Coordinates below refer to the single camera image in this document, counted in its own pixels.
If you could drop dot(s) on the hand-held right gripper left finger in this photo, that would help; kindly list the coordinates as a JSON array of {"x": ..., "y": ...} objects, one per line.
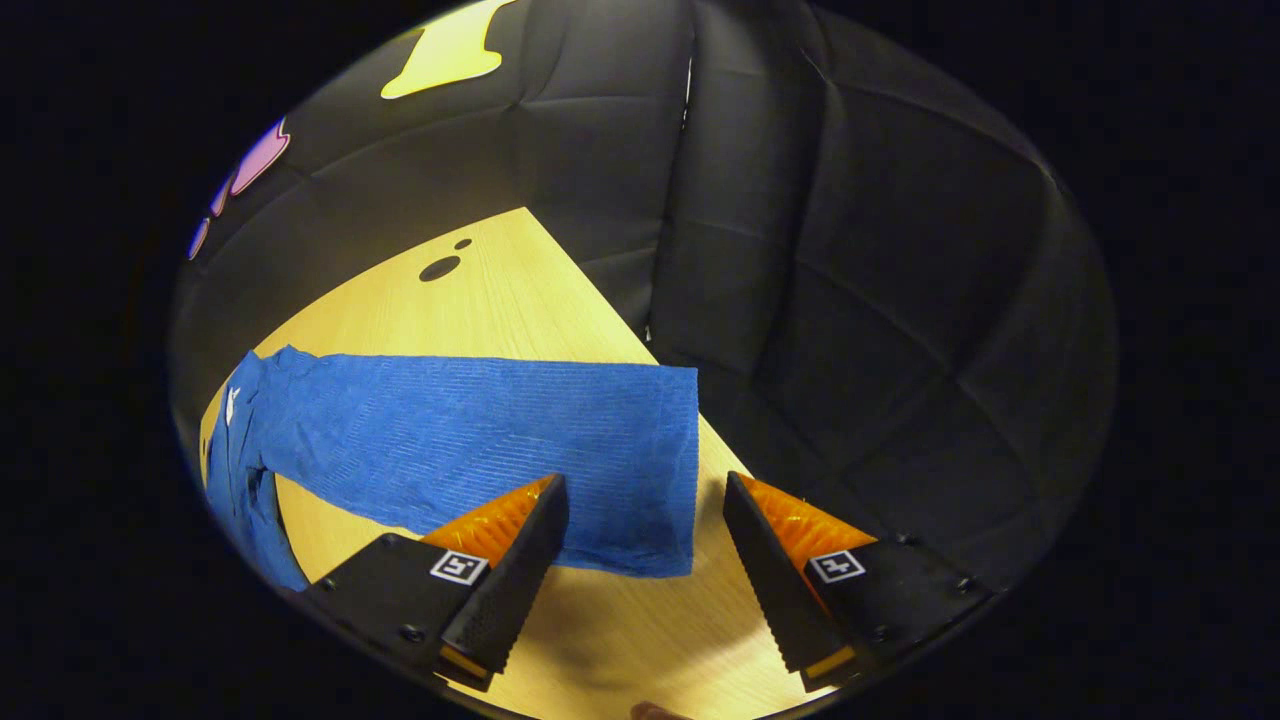
[{"x": 520, "y": 570}]

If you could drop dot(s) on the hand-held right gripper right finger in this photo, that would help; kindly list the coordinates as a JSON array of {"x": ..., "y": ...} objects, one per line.
[{"x": 765, "y": 570}]

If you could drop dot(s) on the blue button-up jacket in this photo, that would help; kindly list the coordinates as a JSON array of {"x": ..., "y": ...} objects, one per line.
[{"x": 450, "y": 440}]

